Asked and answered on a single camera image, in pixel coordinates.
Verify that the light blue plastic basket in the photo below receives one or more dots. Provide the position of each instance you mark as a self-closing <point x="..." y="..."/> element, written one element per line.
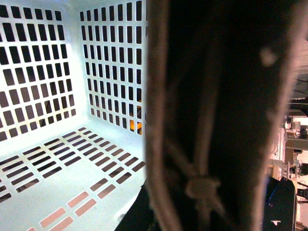
<point x="72" y="112"/>

